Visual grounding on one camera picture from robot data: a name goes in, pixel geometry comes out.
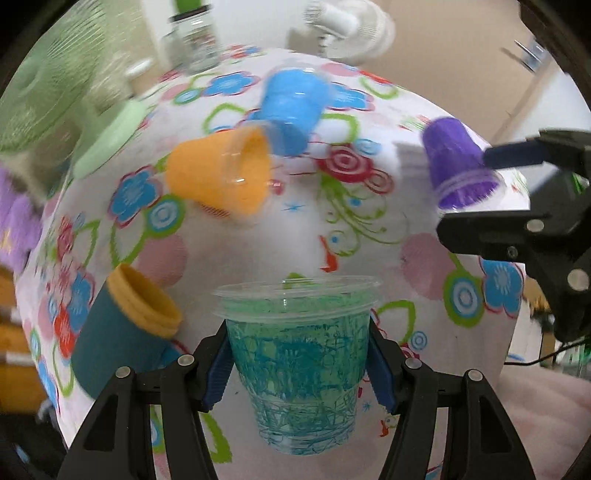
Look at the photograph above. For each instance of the orange plastic cup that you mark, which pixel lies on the orange plastic cup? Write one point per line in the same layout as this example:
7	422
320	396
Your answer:
228	170

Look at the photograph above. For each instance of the dark teal cup yellow rim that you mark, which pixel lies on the dark teal cup yellow rim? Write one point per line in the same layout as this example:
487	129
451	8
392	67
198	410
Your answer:
131	323

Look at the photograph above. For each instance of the glass mason jar mug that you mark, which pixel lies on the glass mason jar mug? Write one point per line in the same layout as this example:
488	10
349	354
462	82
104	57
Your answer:
191	46

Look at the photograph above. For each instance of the purple plush toy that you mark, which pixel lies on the purple plush toy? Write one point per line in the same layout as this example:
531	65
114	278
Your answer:
21	226

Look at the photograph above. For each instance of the purple plastic cup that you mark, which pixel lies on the purple plastic cup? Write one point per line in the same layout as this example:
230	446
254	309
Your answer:
456	167

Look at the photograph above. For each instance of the green desk fan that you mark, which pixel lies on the green desk fan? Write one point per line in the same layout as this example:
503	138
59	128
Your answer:
75	72

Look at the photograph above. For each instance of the green jar lid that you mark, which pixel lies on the green jar lid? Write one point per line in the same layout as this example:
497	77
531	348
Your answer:
185	6

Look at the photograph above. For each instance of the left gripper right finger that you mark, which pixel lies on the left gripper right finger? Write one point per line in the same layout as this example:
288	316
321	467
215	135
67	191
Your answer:
481	441

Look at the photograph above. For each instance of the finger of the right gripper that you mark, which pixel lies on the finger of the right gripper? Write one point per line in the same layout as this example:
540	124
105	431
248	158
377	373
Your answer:
558	259
566	149

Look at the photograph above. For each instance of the white small fan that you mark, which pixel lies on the white small fan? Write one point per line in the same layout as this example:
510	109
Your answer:
351	32

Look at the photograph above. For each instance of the floral tablecloth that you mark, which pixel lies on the floral tablecloth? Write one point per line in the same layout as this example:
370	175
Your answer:
359	201

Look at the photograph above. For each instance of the wooden chair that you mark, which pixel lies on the wooden chair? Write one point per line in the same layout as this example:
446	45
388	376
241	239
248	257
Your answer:
21	389

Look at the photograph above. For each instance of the blue plastic cup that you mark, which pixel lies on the blue plastic cup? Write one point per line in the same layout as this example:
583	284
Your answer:
293	102

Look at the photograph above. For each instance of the clear cup teal scribbles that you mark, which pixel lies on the clear cup teal scribbles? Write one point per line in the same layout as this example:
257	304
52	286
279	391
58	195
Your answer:
300	346

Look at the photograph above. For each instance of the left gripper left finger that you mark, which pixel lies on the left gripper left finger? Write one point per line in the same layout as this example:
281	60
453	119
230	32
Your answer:
114	441

